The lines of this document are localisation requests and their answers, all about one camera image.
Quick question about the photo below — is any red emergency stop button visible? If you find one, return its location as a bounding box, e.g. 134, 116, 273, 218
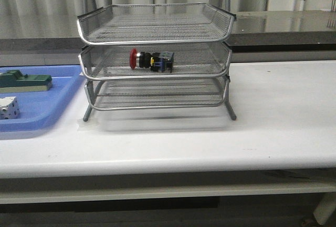
129, 48, 174, 73

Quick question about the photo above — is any mesh rack tray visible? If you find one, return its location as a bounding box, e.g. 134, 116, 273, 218
77, 3, 236, 46
85, 77, 229, 111
78, 42, 232, 80

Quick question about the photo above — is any white table leg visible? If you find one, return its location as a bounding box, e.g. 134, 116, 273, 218
313, 192, 336, 225

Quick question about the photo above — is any grey stone counter ledge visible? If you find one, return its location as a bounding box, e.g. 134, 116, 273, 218
1, 11, 335, 67

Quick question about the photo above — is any blue plastic tray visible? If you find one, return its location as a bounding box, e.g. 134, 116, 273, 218
1, 65, 84, 133

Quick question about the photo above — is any green terminal block module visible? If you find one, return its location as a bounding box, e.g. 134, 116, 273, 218
1, 70, 53, 93

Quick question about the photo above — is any white grey connector block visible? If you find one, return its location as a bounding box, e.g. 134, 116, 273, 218
1, 96, 20, 120

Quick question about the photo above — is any silver wire rack frame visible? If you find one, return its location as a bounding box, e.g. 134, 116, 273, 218
77, 0, 236, 121

